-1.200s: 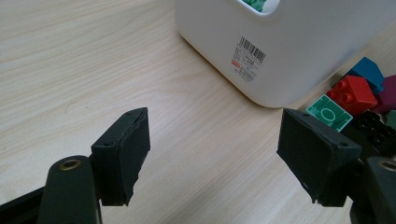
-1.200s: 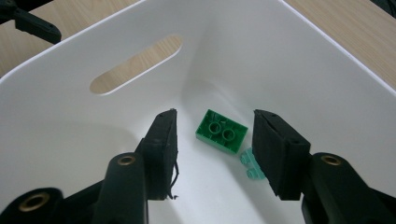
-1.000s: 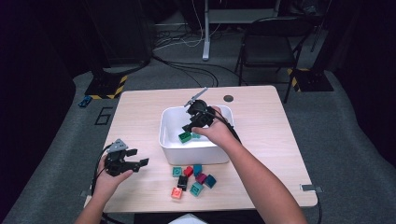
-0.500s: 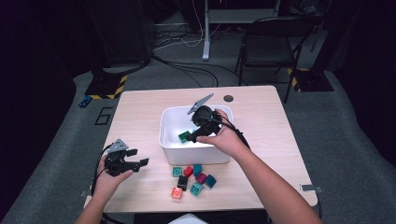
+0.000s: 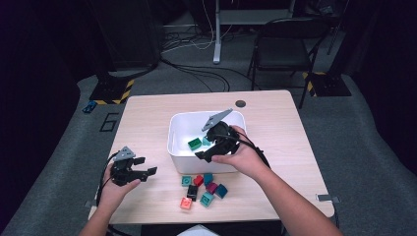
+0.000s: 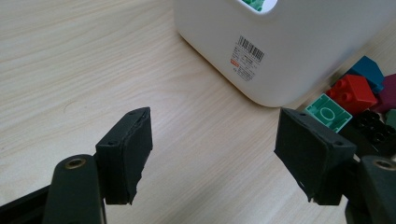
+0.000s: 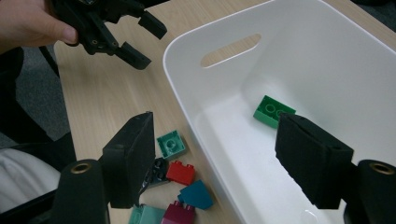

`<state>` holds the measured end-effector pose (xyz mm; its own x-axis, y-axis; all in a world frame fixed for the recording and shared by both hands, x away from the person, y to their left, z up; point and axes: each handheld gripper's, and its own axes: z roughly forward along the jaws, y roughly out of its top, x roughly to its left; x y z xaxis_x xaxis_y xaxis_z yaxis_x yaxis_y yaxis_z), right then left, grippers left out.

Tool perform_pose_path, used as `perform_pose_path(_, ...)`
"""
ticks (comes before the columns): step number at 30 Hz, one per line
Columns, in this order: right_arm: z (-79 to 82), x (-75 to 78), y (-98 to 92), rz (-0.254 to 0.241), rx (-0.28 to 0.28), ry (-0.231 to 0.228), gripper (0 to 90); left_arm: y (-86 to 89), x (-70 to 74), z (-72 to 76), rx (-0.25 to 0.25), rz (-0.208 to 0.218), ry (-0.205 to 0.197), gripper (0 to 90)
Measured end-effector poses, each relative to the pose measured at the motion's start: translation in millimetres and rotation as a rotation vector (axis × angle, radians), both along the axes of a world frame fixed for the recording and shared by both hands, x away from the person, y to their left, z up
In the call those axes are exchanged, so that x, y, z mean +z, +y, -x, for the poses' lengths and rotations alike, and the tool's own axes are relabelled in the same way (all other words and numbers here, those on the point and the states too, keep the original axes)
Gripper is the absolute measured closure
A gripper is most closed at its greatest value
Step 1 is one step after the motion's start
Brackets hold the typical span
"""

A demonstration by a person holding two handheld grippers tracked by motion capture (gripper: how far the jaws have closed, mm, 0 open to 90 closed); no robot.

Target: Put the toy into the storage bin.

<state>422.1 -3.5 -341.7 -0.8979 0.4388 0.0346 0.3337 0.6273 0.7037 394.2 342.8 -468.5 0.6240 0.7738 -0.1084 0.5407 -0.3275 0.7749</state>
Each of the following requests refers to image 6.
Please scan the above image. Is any black toy brick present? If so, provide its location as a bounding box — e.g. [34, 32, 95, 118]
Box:
[338, 109, 396, 160]

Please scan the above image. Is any red toy brick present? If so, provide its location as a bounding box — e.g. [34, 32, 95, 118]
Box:
[325, 73, 379, 116]

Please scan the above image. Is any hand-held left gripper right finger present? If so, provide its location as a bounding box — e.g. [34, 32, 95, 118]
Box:
[274, 106, 358, 206]

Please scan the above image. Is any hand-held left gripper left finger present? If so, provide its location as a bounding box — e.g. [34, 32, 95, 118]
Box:
[94, 106, 154, 206]

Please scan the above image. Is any magenta toy brick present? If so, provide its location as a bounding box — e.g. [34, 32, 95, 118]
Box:
[371, 73, 396, 114]

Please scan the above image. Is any blue sloped toy brick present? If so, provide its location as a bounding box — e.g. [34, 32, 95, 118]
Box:
[345, 55, 386, 94]

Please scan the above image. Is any white plastic bin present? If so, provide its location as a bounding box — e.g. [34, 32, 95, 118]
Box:
[172, 0, 396, 108]

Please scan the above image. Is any teal toy brick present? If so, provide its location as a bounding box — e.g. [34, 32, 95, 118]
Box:
[241, 0, 266, 12]
[304, 92, 354, 134]
[385, 108, 396, 131]

